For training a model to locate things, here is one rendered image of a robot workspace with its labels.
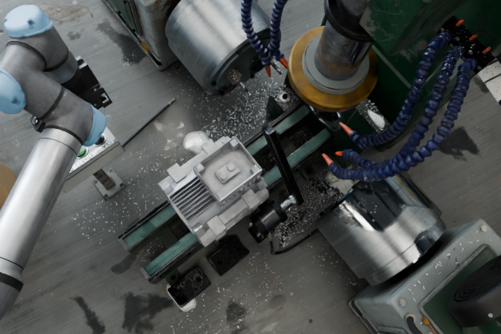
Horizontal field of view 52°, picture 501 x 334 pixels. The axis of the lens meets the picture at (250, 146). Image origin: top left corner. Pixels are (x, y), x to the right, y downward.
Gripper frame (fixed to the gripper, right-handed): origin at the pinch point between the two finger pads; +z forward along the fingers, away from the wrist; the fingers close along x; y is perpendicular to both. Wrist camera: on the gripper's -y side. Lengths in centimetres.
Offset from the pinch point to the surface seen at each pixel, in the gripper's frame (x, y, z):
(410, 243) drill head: -62, 39, 17
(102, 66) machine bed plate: 37.3, 14.0, 16.0
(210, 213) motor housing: -28.9, 10.0, 12.4
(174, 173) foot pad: -16.8, 9.1, 8.0
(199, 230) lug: -30.8, 5.6, 12.2
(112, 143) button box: -3.3, 2.1, 2.4
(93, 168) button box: -3.5, -5.0, 5.7
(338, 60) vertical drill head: -40, 41, -22
